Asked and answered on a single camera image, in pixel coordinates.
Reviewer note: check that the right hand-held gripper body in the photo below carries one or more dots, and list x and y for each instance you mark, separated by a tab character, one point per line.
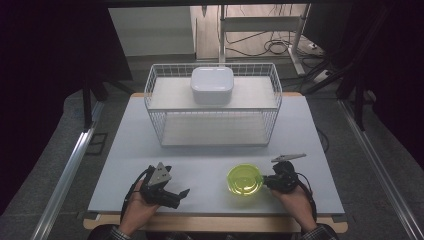
285	178

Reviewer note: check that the person's right hand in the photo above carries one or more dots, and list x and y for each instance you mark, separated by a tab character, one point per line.
298	206

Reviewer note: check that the white square bowl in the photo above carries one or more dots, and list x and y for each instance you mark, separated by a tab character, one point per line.
212	85

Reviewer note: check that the person's left hand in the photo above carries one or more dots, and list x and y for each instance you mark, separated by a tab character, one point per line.
136	210

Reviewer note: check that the white power strip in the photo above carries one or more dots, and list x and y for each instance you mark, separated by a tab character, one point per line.
322	76

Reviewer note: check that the green translucent bowl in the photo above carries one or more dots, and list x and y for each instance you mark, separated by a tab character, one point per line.
243	180

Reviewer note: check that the white desk frame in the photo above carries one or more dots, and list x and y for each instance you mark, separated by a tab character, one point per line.
260	24

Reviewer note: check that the aluminium rail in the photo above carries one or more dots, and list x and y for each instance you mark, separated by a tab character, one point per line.
380	166
68	173

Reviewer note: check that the black stand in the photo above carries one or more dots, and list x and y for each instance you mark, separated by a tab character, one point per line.
87	100
359	106

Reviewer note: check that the white panel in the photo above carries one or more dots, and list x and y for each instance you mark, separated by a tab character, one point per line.
151	30

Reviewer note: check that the black floor frame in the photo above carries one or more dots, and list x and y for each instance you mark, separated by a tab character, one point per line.
96	144

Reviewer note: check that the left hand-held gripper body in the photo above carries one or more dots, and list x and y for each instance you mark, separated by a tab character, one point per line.
159	176

